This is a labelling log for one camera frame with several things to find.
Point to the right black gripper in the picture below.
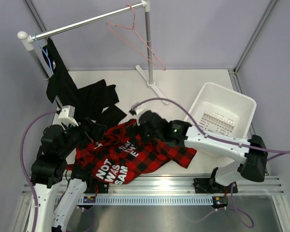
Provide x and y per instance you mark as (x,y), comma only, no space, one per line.
(139,131)

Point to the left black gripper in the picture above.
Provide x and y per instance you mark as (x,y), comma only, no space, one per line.
(94,131)

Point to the red black plaid shirt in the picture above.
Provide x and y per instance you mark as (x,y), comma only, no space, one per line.
(120,158)

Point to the pink clothes hanger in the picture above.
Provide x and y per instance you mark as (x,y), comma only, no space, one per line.
(130,35)

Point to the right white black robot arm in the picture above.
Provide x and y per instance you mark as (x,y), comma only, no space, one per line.
(248,155)

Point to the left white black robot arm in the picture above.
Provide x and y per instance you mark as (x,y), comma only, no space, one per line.
(47,172)

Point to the blue clothes hanger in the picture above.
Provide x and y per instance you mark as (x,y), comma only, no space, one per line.
(45,52)

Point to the white plastic basket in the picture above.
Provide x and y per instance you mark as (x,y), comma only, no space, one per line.
(223,111)

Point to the silver white clothes rack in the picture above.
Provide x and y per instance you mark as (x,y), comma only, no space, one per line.
(28,41)

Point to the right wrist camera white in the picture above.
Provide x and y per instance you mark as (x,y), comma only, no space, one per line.
(137,109)

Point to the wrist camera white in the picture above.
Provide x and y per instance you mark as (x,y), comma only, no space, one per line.
(137,109)
(66,116)

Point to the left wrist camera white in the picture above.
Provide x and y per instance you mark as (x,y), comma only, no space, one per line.
(66,116)

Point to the aluminium mounting rail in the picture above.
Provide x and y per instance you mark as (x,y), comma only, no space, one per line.
(187,185)

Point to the slotted cable duct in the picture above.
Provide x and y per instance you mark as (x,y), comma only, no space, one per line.
(145,200)

